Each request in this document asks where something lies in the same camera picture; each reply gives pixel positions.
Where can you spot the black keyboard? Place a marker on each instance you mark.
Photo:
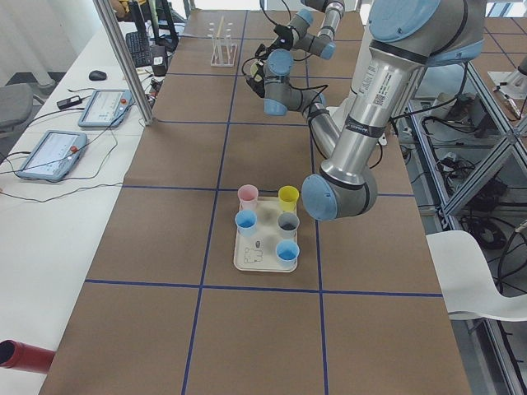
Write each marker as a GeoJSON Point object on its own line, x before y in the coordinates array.
{"type": "Point", "coordinates": [138, 44]}

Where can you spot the black computer mouse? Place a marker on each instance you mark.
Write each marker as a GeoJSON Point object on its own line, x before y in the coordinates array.
{"type": "Point", "coordinates": [97, 75]}

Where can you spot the light blue plastic cup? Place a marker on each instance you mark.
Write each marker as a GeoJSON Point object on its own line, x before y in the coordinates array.
{"type": "Point", "coordinates": [287, 252]}

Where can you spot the red cylinder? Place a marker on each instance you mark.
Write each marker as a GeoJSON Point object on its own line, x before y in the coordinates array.
{"type": "Point", "coordinates": [24, 357]}

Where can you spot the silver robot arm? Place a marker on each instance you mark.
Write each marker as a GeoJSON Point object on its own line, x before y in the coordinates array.
{"type": "Point", "coordinates": [295, 34]}
{"type": "Point", "coordinates": [401, 37]}

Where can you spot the teach pendant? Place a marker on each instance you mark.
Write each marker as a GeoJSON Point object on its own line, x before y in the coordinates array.
{"type": "Point", "coordinates": [106, 108]}
{"type": "Point", "coordinates": [55, 155]}

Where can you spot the yellow plastic cup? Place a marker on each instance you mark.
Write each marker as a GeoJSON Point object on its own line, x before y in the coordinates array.
{"type": "Point", "coordinates": [288, 196]}

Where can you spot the grey plastic cup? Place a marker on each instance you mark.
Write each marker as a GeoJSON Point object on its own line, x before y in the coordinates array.
{"type": "Point", "coordinates": [288, 223]}

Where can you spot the white chair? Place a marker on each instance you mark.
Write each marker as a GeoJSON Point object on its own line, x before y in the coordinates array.
{"type": "Point", "coordinates": [466, 281]}

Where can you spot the white wire cup rack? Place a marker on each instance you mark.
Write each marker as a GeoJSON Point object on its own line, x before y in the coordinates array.
{"type": "Point", "coordinates": [224, 48]}

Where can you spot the far teach pendant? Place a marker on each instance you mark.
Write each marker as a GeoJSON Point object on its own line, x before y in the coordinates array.
{"type": "Point", "coordinates": [106, 108]}

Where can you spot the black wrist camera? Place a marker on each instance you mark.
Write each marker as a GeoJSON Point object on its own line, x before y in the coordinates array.
{"type": "Point", "coordinates": [262, 52]}

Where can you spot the near teach pendant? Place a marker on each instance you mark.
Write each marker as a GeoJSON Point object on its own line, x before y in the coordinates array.
{"type": "Point", "coordinates": [55, 155]}

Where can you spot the cream rabbit tray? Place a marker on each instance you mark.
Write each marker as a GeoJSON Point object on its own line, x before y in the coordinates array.
{"type": "Point", "coordinates": [257, 252]}

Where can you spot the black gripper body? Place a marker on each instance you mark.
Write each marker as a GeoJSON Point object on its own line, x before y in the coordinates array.
{"type": "Point", "coordinates": [286, 34]}
{"type": "Point", "coordinates": [256, 78]}

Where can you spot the pink plastic cup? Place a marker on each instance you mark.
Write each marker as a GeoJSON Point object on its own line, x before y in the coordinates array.
{"type": "Point", "coordinates": [248, 196]}

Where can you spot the aluminium frame post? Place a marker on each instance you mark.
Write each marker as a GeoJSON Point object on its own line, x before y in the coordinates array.
{"type": "Point", "coordinates": [124, 59]}

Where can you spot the white ikea cup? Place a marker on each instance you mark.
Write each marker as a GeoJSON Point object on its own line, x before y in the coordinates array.
{"type": "Point", "coordinates": [256, 69]}

